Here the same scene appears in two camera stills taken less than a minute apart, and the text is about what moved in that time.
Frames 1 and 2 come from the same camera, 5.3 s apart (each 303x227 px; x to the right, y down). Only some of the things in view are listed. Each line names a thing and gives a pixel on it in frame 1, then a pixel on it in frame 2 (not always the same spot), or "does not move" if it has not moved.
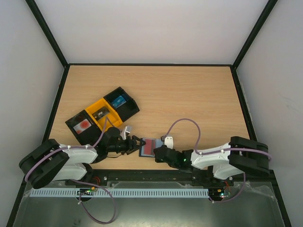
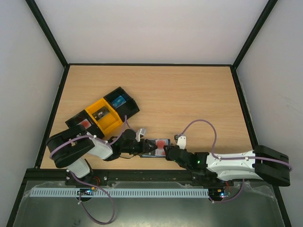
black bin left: (84, 128) does not move
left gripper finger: (132, 150) → (151, 152)
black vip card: (100, 113) does not move
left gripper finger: (142, 142) → (151, 144)
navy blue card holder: (147, 150) does not move
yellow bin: (111, 119) does not move
